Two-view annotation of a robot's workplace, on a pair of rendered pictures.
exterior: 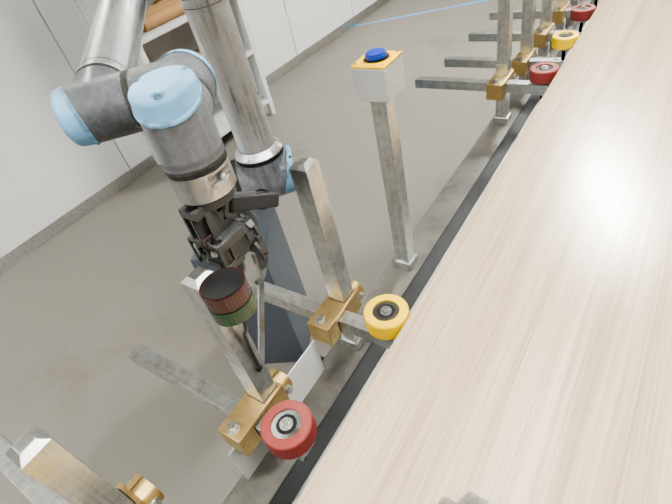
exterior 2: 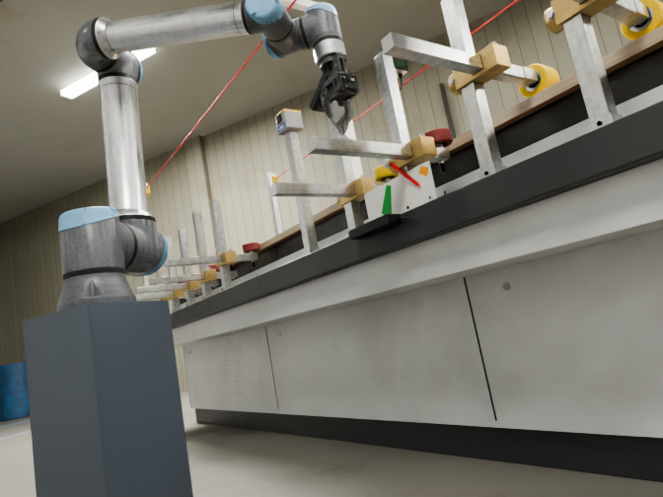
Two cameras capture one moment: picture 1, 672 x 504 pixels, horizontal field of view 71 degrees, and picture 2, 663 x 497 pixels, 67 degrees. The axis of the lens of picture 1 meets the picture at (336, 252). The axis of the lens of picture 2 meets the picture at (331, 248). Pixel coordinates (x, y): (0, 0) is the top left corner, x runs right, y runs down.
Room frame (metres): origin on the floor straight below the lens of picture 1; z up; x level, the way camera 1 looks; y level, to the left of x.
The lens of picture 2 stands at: (0.45, 1.48, 0.44)
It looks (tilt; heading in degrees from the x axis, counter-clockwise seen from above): 9 degrees up; 281
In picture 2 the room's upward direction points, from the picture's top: 10 degrees counter-clockwise
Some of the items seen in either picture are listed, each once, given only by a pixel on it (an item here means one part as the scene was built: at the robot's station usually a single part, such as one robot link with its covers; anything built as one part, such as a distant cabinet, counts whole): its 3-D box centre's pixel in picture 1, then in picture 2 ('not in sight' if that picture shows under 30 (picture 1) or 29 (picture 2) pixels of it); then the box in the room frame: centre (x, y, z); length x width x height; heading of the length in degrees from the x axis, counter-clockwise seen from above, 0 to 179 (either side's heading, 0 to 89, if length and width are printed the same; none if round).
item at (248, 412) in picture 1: (260, 409); (410, 156); (0.45, 0.19, 0.84); 0.13 x 0.06 x 0.05; 137
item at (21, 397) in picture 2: not in sight; (18, 390); (7.06, -5.23, 0.42); 0.54 x 0.54 x 0.83
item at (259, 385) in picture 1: (254, 376); (399, 135); (0.47, 0.18, 0.91); 0.03 x 0.03 x 0.48; 47
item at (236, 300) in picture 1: (225, 289); not in sight; (0.44, 0.15, 1.14); 0.06 x 0.06 x 0.02
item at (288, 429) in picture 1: (295, 440); (439, 152); (0.38, 0.14, 0.85); 0.08 x 0.08 x 0.11
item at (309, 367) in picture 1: (281, 406); (397, 196); (0.51, 0.18, 0.75); 0.26 x 0.01 x 0.10; 137
